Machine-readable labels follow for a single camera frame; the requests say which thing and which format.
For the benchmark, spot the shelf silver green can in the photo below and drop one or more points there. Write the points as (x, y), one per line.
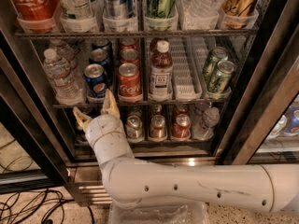
(76, 9)
(134, 127)

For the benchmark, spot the top shelf silver blue can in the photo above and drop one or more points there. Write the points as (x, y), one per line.
(119, 9)

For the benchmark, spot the top shelf coca-cola can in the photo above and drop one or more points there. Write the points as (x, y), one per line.
(36, 10)

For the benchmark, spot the clear plastic bin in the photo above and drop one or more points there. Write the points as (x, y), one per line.
(179, 213)

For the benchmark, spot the bottom shelf tan can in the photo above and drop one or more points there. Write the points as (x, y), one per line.
(157, 127)

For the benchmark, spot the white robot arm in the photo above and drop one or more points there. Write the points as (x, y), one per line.
(269, 188)

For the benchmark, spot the right fridge glass door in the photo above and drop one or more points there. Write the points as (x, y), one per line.
(279, 92)

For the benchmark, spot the bottom shelf water bottle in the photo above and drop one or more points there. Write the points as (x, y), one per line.
(203, 130)

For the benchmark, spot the rear water bottle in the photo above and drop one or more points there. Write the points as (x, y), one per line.
(64, 50)

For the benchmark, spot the bottom shelf silver green can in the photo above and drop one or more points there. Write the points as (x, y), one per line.
(134, 127)

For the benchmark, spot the bottom shelf pepsi can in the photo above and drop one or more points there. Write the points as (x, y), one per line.
(80, 134)

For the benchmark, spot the red coca-cola can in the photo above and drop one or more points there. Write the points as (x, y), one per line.
(129, 56)
(127, 43)
(129, 80)

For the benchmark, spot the blue pepsi can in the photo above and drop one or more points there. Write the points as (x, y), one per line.
(104, 44)
(101, 57)
(96, 79)

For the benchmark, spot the top shelf gold can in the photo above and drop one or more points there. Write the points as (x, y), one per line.
(239, 8)

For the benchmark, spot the top wire shelf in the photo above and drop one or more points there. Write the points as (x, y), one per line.
(137, 34)

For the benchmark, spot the front iced tea bottle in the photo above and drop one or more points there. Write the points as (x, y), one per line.
(161, 65)

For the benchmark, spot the top shelf silver green can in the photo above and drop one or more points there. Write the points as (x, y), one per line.
(76, 9)

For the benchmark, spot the wire shelf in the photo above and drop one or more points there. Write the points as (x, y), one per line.
(147, 102)
(137, 34)

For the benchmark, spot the steel fridge base grille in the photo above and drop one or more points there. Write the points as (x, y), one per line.
(86, 187)

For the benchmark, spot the front green can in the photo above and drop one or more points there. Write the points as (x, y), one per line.
(221, 77)

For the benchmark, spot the left fridge glass door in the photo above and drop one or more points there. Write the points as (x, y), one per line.
(28, 159)

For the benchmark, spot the rear red coca-cola can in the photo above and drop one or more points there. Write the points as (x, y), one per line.
(127, 43)

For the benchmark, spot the front water bottle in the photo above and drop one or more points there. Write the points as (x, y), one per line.
(61, 79)

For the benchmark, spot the fridge glass door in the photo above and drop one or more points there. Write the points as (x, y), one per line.
(279, 92)
(28, 159)

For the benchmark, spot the empty white shelf tray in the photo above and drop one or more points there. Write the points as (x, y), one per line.
(186, 83)

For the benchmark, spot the middle wire shelf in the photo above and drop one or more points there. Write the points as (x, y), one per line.
(147, 102)

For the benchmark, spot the front red coca-cola can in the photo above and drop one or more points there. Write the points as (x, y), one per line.
(129, 80)

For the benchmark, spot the rear green can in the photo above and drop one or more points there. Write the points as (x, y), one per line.
(214, 56)

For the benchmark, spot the bottom shelf red can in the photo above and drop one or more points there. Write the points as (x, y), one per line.
(181, 126)

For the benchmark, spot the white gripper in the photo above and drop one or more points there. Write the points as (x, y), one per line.
(101, 126)

